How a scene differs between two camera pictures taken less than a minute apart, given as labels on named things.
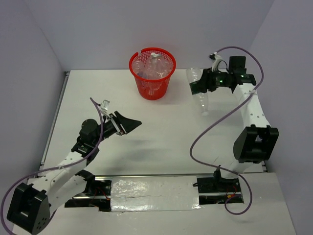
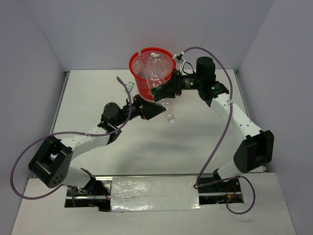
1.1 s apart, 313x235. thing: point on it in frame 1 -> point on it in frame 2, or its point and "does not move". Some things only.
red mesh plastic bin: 152,68 does not move
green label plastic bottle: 193,74 -> 158,80
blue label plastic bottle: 139,69 does not move
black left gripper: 127,124 -> 149,109
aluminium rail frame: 53,123 does not move
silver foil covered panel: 151,193 does not move
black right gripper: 206,82 -> 169,90
